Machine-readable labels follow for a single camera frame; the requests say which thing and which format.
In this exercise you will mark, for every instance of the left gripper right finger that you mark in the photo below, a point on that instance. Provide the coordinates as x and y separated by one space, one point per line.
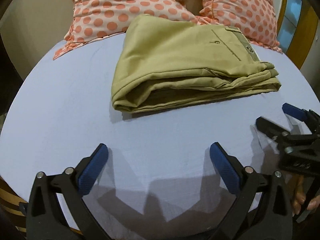
262 207

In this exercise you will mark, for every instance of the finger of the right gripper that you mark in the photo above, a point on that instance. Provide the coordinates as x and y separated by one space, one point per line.
270 129
309 117

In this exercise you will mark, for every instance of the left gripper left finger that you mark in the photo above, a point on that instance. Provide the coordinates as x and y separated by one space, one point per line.
44 216

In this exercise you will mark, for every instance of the khaki pants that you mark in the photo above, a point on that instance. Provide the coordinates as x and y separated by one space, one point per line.
166 64

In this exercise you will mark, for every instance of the person's right hand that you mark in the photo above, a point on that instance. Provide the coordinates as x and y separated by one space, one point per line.
299 197

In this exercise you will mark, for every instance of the brown striped bed base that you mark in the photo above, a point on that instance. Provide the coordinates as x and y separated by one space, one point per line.
10 201

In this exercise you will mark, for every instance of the light blue bed sheet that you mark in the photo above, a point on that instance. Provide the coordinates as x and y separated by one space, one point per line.
159 181

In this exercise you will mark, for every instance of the blue glass window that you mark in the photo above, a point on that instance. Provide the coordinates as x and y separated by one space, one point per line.
289 23

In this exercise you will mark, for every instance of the right polka dot pillow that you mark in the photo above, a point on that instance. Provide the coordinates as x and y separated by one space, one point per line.
256 19

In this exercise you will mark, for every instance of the polka dot pillow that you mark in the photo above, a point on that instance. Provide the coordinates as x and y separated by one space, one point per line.
95 20
256 19

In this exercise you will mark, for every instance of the left polka dot pillow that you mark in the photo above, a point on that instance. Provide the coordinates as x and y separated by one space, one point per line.
95 20

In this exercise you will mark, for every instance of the yellow wooden window frame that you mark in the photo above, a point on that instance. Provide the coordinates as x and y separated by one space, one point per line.
306 29

